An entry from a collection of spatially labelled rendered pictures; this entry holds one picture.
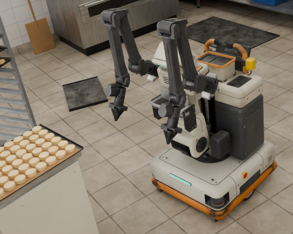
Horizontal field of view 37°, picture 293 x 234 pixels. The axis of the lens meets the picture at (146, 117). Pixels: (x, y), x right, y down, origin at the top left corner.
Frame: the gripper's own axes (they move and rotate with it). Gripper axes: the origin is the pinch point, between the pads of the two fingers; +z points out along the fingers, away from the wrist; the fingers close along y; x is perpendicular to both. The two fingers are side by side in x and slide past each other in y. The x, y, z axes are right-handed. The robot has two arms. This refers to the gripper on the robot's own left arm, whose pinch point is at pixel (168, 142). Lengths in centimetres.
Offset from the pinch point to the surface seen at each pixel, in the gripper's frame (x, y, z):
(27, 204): -66, -21, 33
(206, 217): 59, -5, 57
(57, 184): -51, -21, 25
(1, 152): -66, -51, 18
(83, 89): 118, -230, 21
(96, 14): 168, -292, -59
